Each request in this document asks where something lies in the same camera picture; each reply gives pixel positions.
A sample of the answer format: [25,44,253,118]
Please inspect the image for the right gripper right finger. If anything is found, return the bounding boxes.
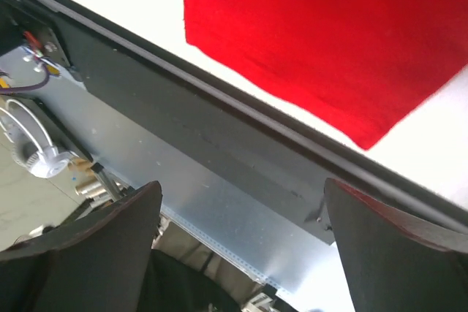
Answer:
[324,179,467,311]

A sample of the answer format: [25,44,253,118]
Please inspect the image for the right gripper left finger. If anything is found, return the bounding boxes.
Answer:
[1,181,162,311]

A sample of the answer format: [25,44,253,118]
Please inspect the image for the red t shirt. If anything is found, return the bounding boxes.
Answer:
[184,0,467,149]

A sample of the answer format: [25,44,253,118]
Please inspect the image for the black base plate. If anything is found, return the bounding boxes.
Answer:
[1,0,467,241]

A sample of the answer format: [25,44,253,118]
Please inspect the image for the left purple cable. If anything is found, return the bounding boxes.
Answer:
[0,63,52,95]

